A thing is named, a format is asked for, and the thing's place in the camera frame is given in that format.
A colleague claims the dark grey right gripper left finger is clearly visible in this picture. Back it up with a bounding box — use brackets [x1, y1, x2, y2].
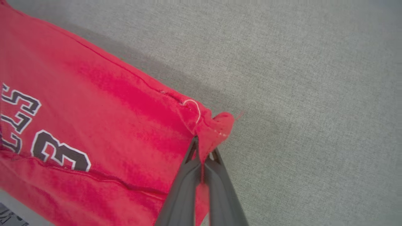
[155, 136, 202, 226]

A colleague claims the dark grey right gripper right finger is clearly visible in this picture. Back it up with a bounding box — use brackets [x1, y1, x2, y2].
[204, 149, 249, 226]

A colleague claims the red and white jersey garment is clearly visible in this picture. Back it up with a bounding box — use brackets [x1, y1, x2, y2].
[0, 0, 235, 226]

